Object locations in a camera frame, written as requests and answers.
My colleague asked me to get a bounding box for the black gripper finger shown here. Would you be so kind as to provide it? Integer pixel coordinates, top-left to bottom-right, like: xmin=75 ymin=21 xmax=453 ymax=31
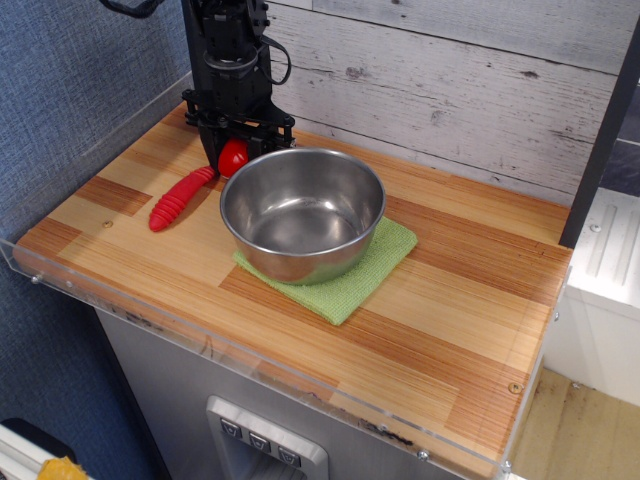
xmin=198 ymin=122 xmax=225 ymax=173
xmin=247 ymin=137 xmax=275 ymax=161

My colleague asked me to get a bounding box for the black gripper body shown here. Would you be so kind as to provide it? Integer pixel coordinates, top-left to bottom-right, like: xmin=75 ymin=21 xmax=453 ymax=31
xmin=182 ymin=66 xmax=295 ymax=149

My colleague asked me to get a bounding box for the red toy hotdog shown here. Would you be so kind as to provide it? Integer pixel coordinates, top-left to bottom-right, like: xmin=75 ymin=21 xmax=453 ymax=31
xmin=218 ymin=138 xmax=249 ymax=178

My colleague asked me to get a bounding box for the stainless steel bowl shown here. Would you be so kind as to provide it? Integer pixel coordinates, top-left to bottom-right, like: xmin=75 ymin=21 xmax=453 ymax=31
xmin=220 ymin=148 xmax=386 ymax=285

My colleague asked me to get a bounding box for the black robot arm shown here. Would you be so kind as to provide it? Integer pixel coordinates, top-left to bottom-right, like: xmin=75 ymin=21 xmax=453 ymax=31
xmin=182 ymin=1 xmax=295 ymax=178

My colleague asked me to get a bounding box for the green cloth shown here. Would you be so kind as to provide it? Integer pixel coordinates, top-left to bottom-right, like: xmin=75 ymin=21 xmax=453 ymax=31
xmin=233 ymin=217 xmax=418 ymax=326

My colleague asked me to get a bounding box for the grey toy fridge cabinet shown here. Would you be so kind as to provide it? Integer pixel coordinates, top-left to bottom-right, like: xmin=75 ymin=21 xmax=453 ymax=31
xmin=98 ymin=312 xmax=455 ymax=479

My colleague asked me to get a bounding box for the silver dispenser panel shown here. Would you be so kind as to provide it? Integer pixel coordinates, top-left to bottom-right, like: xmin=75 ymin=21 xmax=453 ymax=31
xmin=206 ymin=395 xmax=330 ymax=479

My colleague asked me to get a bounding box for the yellow object at corner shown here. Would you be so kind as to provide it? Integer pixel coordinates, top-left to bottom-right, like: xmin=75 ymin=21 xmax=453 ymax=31
xmin=36 ymin=457 xmax=90 ymax=480

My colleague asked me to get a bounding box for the white side cabinet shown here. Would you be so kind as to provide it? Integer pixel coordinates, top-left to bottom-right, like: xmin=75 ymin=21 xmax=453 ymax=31
xmin=544 ymin=188 xmax=639 ymax=405

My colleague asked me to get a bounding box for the clear acrylic table guard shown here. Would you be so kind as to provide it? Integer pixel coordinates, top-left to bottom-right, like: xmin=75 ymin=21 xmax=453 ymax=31
xmin=0 ymin=74 xmax=574 ymax=480

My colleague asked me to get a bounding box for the red handled metal spoon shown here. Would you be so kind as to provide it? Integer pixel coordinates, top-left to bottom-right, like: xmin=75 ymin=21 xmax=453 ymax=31
xmin=148 ymin=166 xmax=216 ymax=232

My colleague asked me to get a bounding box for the dark right frame post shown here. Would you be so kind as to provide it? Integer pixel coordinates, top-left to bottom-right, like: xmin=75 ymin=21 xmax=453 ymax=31
xmin=559 ymin=20 xmax=639 ymax=249

